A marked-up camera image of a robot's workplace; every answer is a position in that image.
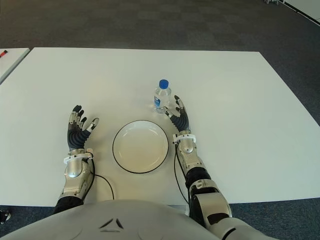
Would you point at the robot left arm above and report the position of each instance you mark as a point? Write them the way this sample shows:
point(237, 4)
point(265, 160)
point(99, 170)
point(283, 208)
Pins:
point(75, 167)

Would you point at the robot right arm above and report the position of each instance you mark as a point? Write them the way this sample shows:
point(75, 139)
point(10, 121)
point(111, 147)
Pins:
point(187, 147)

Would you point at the black caster wheel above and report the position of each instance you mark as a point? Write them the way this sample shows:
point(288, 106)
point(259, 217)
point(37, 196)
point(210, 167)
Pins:
point(4, 217)

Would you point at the white plate black rim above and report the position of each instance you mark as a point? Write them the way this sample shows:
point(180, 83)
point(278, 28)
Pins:
point(140, 147)

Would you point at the clear water bottle blue cap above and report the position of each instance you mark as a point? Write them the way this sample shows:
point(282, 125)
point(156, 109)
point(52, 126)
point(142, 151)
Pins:
point(163, 96)

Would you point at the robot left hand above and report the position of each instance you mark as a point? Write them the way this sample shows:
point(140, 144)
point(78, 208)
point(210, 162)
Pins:
point(75, 135)

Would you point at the red marker pen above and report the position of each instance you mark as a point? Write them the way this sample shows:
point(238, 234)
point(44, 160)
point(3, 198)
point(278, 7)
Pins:
point(3, 53)

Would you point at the white panel with black edge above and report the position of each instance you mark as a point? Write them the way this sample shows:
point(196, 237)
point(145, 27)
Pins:
point(306, 10)

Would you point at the grey robot torso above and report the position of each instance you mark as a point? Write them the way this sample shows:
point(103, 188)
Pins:
point(112, 220)

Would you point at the grey chair base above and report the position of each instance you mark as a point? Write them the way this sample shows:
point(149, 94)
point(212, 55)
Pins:
point(271, 1)

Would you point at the white side table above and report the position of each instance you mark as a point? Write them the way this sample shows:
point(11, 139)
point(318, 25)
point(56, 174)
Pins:
point(10, 65)

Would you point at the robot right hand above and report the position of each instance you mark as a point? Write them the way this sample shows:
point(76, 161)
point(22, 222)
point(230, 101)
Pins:
point(182, 120)

